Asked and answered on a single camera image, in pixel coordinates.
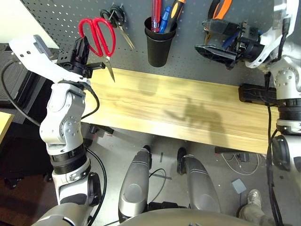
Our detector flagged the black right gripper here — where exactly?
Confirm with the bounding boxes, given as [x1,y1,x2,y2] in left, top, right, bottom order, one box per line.
[194,19,266,69]

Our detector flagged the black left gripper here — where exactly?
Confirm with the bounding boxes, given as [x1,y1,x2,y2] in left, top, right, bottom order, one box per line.
[57,37,106,79]

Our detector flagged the red handled scissors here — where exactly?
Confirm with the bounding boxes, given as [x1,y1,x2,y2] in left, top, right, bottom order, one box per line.
[78,16,116,83]

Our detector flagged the orange handled long-nose pliers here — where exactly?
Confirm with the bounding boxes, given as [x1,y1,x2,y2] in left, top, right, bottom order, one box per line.
[204,0,233,45]

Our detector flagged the grey metal pegboard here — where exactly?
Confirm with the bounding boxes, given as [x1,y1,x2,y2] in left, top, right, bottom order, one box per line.
[20,0,301,88]

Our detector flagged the black plastic cup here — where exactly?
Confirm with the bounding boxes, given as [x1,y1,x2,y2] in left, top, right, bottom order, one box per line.
[144,16,177,40]
[147,32,176,68]

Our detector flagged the black plastic tool case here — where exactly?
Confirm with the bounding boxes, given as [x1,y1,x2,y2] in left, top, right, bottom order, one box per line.
[238,83,280,105]

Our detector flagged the black ribbed hard case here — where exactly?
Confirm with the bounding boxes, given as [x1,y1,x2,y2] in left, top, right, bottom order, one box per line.
[0,43,59,124]

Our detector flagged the light wooden side table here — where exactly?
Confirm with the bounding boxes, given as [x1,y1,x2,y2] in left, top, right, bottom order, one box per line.
[0,112,15,145]

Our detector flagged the small black power adapter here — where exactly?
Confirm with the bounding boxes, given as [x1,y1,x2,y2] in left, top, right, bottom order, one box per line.
[236,153,250,163]

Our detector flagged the silver robot left leg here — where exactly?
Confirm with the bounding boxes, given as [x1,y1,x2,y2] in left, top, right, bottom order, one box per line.
[118,145,152,223]

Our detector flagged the silver robot leg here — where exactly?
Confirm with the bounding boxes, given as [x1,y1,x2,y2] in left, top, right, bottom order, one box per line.
[118,145,152,223]
[176,147,222,212]

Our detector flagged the silver robot right leg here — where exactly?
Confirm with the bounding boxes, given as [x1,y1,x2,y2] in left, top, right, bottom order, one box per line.
[176,147,222,212]

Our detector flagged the grey foot pedal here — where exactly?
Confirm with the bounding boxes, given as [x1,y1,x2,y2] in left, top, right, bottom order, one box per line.
[231,178,247,194]

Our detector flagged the long grey floor tape strip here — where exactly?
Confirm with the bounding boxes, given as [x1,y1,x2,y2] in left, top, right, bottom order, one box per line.
[150,173,172,180]

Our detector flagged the white sneaker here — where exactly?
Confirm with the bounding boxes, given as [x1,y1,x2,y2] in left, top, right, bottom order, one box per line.
[246,189,262,208]

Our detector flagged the olive trouser leg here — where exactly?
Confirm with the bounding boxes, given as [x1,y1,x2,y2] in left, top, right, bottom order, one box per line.
[236,203,279,226]

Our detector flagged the grey robot torso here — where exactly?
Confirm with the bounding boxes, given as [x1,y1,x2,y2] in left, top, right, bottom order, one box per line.
[115,208,254,226]

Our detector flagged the black handled scissors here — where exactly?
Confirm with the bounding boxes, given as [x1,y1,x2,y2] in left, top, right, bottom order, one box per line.
[100,2,136,50]

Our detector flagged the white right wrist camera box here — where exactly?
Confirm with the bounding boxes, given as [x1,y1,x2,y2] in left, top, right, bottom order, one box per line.
[244,0,294,69]

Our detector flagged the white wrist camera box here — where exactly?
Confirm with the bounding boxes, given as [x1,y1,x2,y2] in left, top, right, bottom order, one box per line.
[8,34,91,87]
[244,0,294,69]

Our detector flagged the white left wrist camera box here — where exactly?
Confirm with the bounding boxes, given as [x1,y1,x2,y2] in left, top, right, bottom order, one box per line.
[8,34,91,87]

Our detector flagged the short black left wrist cable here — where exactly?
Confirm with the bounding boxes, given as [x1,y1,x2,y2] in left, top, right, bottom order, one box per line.
[81,85,101,119]

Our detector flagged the blue handled screwdriver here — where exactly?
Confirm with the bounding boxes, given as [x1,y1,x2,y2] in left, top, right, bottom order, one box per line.
[159,6,172,33]

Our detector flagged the black left camera cable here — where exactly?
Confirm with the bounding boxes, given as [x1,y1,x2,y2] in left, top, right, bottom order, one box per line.
[0,60,42,126]

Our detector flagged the black left shoulder cable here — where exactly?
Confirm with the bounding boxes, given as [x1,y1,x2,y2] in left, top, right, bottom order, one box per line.
[86,149,108,226]

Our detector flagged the white floor cable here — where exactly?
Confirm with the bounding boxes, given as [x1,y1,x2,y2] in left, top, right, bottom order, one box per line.
[222,152,260,176]

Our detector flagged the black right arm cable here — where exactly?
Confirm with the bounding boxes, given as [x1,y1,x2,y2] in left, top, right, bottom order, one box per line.
[265,16,292,226]

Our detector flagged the thin black floor cable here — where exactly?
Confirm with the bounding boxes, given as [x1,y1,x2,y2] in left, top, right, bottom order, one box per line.
[148,168,168,203]

